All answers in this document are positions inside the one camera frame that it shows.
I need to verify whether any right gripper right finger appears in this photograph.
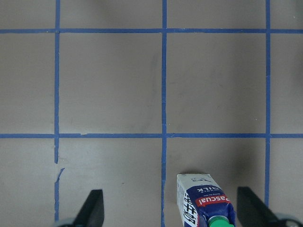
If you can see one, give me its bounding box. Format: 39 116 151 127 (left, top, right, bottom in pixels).
237 187 277 227

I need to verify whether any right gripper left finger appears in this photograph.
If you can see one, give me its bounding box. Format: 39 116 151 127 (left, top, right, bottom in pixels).
71 189 105 227

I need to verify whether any blue white milk carton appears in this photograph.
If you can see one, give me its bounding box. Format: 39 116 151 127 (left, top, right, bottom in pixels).
177 174 236 227

